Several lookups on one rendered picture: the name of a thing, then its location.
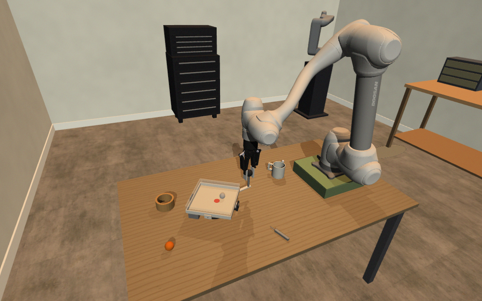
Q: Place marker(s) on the brown hollow ring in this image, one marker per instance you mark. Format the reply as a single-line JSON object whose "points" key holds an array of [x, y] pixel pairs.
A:
{"points": [[166, 206]]}

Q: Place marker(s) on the orange ball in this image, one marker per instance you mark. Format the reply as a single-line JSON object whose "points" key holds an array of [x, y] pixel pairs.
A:
{"points": [[169, 246]]}

